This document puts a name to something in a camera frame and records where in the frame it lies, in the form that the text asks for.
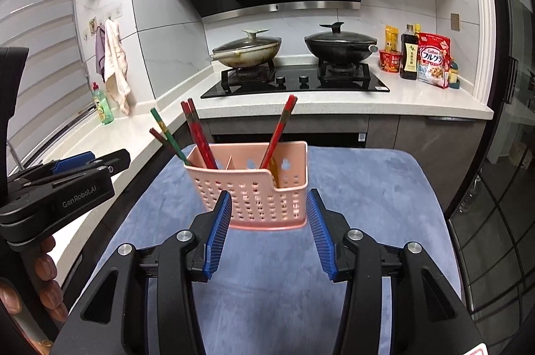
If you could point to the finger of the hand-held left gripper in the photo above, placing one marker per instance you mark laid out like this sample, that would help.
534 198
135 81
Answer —
113 161
71 163

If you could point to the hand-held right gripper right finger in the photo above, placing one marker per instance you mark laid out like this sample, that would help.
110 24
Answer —
319 238

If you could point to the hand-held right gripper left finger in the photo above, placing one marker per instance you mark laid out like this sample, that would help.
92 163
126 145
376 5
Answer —
217 242

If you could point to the pink plastic utensil holder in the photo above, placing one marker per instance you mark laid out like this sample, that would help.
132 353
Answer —
250 192

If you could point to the green chopstick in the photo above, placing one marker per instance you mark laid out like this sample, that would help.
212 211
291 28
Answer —
172 141

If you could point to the person's left hand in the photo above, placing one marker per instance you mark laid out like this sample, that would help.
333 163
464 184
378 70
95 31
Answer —
48 271

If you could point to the green dish soap bottle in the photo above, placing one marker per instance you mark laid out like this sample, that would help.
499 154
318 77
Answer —
103 108

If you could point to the blue plush mat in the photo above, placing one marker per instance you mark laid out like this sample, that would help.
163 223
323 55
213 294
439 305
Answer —
376 192

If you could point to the white hanging towel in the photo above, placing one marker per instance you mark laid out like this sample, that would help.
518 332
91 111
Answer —
115 66

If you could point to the purple hanging cloth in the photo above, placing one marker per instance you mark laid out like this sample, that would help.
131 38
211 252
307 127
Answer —
100 49

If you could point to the dark base cabinet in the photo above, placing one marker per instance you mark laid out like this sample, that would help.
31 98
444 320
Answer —
418 137

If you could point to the white window blinds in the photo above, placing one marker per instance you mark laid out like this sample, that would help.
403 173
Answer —
37 24

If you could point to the clear plastic bottle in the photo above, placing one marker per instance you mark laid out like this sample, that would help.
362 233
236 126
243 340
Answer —
470 196

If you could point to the black gas stove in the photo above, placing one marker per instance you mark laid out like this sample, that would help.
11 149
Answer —
292 81

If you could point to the beige wok with lid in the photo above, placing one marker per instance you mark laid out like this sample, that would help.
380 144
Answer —
246 56

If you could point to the glass pan lid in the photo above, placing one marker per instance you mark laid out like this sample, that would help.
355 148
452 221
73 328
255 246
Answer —
246 41

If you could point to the glass sliding door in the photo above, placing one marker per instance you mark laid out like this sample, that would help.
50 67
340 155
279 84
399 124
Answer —
501 212

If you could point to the black wok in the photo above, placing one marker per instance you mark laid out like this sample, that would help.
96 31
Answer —
338 51

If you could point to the red instant noodle cup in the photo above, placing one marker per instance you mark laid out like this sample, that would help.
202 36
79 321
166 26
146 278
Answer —
389 61

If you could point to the dark soy sauce bottle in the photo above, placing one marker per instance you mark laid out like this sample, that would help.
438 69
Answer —
408 58

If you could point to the black wok lid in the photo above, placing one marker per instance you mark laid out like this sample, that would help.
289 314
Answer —
338 35

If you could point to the red and white cereal bag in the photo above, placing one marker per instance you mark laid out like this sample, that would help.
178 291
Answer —
434 62

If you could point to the teal container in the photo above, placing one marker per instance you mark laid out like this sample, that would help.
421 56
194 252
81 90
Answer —
454 77

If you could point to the yellow food packet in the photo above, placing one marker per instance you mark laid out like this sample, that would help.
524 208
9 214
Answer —
391 37

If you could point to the wall outlet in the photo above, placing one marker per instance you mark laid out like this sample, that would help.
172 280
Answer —
92 26

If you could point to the brown wall switch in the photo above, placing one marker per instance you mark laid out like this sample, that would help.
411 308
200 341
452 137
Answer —
455 21

